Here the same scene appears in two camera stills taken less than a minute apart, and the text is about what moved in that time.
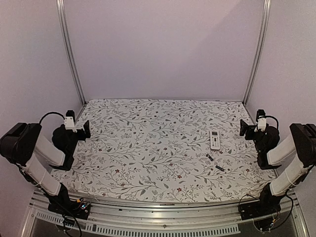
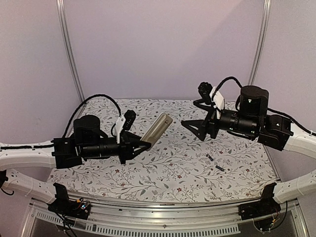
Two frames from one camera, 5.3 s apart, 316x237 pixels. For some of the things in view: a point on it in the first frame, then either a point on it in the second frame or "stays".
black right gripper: (245, 128) → (210, 120)
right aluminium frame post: (259, 51) stays
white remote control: (215, 140) → (157, 129)
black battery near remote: (211, 158) stays
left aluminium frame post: (60, 10) stays
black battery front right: (219, 168) stays
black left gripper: (83, 136) → (128, 144)
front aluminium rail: (282, 206) stays
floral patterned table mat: (166, 150) stays
